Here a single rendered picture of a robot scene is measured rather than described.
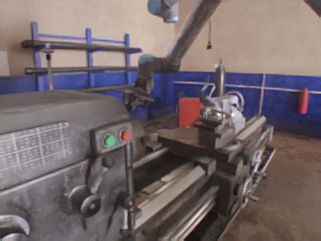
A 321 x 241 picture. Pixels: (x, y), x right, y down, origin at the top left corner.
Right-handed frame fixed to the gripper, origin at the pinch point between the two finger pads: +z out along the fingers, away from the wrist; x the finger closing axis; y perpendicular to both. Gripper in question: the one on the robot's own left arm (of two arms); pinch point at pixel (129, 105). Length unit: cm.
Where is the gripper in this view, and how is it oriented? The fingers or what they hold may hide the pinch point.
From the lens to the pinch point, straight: 90.5
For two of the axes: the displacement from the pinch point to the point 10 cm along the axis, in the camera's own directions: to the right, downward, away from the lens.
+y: -2.5, 8.4, 4.8
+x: -9.6, -2.9, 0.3
